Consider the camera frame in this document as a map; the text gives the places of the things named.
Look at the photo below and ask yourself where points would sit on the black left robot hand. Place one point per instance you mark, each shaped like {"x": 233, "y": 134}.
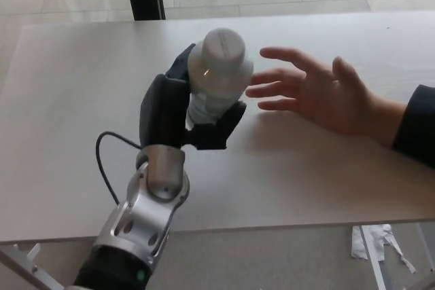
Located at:
{"x": 163, "y": 113}

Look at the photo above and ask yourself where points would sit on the person's bare hand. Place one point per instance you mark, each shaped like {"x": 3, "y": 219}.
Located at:
{"x": 340, "y": 100}

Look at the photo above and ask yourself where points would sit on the white capped plastic bottle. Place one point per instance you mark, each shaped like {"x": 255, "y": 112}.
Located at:
{"x": 221, "y": 76}

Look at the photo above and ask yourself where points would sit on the person's dark sleeved forearm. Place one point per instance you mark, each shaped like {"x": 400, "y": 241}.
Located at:
{"x": 418, "y": 123}

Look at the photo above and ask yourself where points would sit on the crumpled white paper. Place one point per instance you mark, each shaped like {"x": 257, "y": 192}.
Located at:
{"x": 360, "y": 246}

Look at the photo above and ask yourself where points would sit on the white slanted table leg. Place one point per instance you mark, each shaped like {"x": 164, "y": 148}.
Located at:
{"x": 375, "y": 266}

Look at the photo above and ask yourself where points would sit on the grey diagonal table brace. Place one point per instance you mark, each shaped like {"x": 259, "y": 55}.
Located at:
{"x": 34, "y": 276}

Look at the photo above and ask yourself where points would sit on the white table frame bracket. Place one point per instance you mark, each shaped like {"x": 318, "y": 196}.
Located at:
{"x": 29, "y": 252}

